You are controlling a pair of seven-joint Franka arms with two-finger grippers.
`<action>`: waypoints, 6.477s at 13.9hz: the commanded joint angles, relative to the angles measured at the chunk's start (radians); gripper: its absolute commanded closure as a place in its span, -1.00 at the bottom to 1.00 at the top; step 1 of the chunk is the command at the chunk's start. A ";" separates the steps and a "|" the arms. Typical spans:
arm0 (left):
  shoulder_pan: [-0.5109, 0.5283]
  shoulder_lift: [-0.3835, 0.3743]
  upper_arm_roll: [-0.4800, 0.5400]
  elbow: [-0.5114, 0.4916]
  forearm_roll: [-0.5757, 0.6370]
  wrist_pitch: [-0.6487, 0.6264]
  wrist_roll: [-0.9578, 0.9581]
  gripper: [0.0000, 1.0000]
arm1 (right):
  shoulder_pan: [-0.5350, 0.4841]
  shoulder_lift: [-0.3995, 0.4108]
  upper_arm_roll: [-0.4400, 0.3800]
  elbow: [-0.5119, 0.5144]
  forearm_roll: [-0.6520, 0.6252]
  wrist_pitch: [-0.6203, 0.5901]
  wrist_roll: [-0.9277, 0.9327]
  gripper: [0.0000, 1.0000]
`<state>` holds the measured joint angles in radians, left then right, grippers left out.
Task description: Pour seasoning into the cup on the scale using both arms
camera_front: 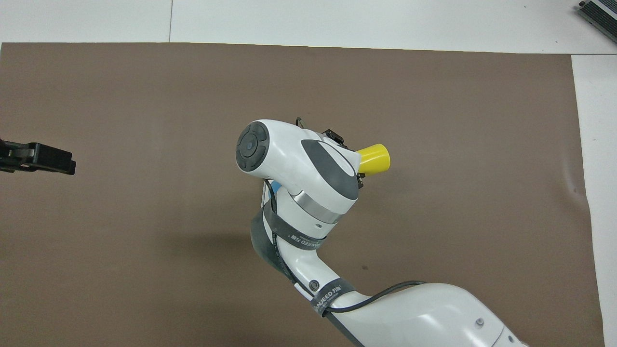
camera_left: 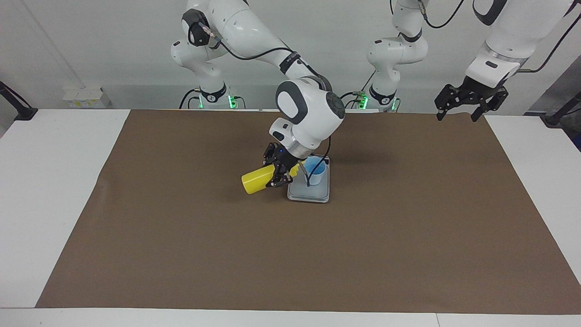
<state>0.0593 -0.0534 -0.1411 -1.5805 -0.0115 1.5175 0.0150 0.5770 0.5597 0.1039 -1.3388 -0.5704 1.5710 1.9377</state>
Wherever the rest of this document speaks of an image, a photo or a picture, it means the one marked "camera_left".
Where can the yellow squeeze bottle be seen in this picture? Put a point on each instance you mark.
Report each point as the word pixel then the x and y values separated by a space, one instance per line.
pixel 256 180

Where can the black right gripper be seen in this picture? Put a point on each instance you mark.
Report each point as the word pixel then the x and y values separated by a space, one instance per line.
pixel 283 159

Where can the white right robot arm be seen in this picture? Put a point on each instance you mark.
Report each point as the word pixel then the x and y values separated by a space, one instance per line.
pixel 308 113

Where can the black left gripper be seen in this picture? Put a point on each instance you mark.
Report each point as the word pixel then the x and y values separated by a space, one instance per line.
pixel 476 93

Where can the silver digital kitchen scale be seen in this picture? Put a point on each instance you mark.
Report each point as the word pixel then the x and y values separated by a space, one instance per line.
pixel 308 193

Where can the green lit base connector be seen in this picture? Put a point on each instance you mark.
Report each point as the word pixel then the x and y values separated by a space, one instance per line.
pixel 361 99
pixel 233 101

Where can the brown table mat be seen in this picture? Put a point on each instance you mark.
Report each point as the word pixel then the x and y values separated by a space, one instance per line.
pixel 290 254

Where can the black clamp stand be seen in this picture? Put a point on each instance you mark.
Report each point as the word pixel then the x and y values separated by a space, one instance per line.
pixel 560 116
pixel 20 109

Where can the light blue plastic cup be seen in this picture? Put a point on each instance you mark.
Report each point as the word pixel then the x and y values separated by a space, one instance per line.
pixel 317 175

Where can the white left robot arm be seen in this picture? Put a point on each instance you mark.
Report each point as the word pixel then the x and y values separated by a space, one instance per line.
pixel 513 36

